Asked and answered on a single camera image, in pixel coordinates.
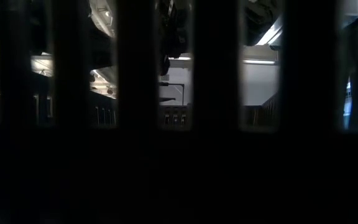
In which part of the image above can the ceiling light panel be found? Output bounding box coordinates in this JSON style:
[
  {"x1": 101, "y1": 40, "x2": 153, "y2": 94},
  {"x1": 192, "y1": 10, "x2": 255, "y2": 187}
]
[{"x1": 255, "y1": 18, "x2": 283, "y2": 47}]

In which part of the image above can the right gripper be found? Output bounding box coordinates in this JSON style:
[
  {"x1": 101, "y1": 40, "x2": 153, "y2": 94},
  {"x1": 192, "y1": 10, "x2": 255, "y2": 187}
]
[{"x1": 159, "y1": 0, "x2": 190, "y2": 76}]

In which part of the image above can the black slotted plastic basket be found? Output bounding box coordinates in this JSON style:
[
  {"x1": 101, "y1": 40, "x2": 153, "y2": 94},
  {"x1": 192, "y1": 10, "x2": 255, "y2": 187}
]
[{"x1": 0, "y1": 0, "x2": 358, "y2": 224}]

